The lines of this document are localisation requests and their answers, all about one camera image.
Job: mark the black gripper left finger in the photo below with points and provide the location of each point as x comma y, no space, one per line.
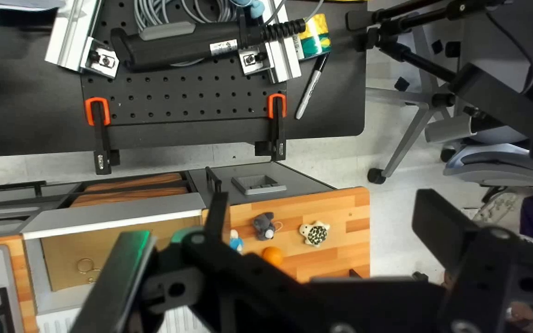
205,249

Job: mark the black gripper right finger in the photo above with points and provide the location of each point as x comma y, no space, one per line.
462,246

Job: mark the orange ball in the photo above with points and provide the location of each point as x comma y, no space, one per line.
273,255

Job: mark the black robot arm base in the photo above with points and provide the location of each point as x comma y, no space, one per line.
161,46

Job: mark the blue white plush toy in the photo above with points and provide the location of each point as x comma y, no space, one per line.
235,240

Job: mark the grey plush mouse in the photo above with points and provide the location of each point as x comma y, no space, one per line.
262,225

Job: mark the white spotted plush turtle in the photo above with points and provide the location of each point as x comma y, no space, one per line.
314,233

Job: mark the grey office chair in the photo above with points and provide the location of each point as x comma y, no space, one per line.
475,146

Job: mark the right orange black clamp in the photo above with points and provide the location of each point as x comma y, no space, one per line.
273,144

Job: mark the orange black clamp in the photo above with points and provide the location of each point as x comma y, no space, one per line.
273,144
98,116

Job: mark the black pegboard plate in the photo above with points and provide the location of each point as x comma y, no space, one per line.
211,94

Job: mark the left orange black clamp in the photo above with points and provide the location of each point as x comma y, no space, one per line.
98,116

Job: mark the black silver marker pen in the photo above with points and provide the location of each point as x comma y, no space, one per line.
309,85

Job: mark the black desk top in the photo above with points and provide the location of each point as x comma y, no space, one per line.
40,105

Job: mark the right aluminium rail bracket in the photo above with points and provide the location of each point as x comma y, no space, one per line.
275,57

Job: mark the aluminium rail bracket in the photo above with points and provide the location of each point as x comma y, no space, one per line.
72,42
275,57

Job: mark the left aluminium rail bracket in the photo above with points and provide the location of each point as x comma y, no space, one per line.
72,42

